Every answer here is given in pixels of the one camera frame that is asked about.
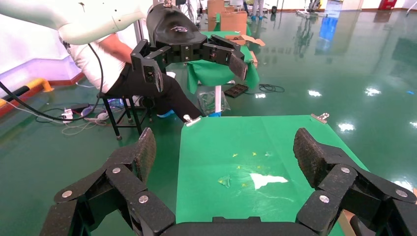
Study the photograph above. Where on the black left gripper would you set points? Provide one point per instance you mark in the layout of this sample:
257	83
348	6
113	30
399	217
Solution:
176	32

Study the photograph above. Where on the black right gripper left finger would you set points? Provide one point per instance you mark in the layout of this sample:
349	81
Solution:
101	198

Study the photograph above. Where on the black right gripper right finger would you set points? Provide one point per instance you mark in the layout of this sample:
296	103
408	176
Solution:
355	195

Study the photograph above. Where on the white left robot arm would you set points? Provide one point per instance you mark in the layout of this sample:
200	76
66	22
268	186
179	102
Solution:
65	16

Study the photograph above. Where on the open brown cardboard box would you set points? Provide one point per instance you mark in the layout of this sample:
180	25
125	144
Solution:
343	224

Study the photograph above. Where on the tall brown cardboard box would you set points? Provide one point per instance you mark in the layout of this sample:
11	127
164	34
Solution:
233	22

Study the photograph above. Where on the flat open cardboard box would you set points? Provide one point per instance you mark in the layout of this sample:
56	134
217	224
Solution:
244	39

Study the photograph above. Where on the green covered side table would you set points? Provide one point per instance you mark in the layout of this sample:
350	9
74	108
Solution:
208	73

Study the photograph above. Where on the clear plastic bag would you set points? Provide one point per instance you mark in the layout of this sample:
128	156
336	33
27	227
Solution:
208	102

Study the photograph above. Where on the black plastic tray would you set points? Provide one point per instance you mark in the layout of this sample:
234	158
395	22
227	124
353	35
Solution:
236	90

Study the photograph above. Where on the metal binder clip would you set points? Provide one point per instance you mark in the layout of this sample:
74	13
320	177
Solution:
320	118
191	121

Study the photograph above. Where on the seated person white shirt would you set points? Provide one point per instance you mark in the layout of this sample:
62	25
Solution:
97	68

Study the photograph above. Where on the white power strip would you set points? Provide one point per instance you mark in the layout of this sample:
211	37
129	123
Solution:
67	114

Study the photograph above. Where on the green table cloth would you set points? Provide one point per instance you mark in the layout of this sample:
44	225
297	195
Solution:
260	140

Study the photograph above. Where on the yellow black floor barrier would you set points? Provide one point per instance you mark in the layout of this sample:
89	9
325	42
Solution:
35	84

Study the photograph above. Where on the red cabinet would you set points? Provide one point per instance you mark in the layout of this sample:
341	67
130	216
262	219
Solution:
387	4

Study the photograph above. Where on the black metal frame stool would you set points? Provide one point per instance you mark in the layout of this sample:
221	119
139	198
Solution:
112	120

